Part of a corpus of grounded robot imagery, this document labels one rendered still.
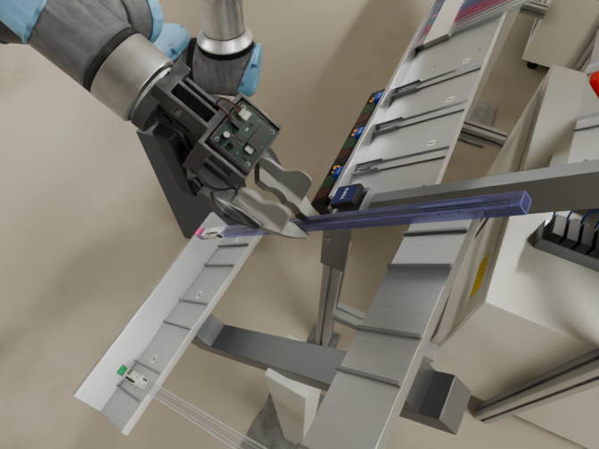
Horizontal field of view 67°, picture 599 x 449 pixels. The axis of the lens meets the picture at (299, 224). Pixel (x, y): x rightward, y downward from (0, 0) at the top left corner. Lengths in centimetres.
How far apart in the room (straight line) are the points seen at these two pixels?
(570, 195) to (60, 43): 56
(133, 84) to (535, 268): 78
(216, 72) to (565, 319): 82
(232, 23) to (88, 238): 104
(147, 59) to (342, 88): 165
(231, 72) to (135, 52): 56
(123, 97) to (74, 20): 7
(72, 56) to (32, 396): 128
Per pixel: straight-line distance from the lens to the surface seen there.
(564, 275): 100
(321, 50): 224
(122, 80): 46
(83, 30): 47
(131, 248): 169
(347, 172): 85
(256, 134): 44
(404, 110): 94
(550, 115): 124
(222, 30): 98
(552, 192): 63
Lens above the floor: 141
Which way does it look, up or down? 60 degrees down
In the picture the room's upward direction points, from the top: straight up
